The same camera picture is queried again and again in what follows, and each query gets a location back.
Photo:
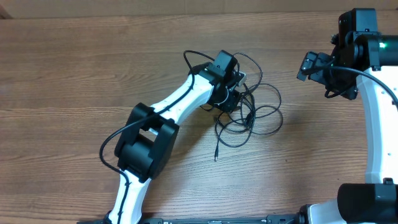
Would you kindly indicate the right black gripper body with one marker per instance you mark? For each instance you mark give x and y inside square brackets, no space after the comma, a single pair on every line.
[339,81]

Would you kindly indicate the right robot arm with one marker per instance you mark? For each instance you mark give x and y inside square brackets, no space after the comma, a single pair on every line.
[363,64]

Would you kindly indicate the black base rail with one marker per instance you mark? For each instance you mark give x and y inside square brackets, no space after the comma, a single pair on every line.
[270,219]

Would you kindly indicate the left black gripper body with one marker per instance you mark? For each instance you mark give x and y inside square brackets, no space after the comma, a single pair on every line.
[227,99]

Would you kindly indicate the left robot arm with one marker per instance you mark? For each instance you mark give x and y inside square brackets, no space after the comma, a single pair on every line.
[146,141]

